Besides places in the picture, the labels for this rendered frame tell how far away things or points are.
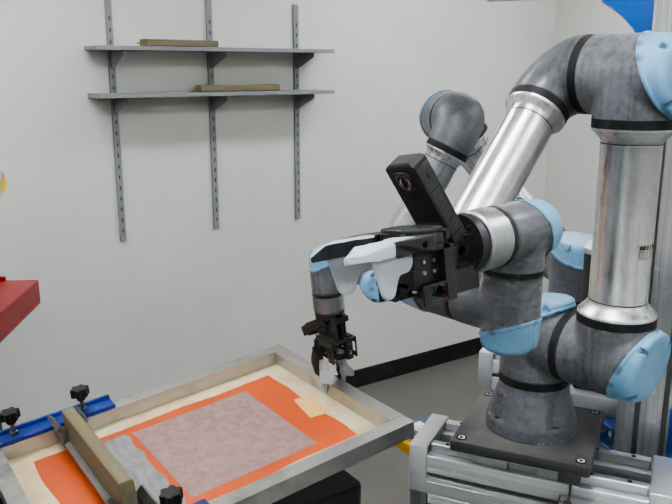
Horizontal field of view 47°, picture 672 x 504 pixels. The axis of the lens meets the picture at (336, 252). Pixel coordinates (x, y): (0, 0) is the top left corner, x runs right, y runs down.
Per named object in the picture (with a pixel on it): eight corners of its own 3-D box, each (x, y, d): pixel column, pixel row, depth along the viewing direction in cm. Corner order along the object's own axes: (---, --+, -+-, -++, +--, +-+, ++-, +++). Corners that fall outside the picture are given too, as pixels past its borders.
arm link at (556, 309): (525, 352, 138) (529, 280, 135) (592, 374, 128) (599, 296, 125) (483, 369, 130) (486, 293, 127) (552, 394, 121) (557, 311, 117)
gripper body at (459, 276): (423, 309, 80) (494, 287, 88) (417, 227, 79) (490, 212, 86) (372, 302, 86) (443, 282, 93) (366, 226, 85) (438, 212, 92)
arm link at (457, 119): (508, 109, 157) (395, 315, 165) (491, 107, 168) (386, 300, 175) (460, 82, 155) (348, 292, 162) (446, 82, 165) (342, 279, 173)
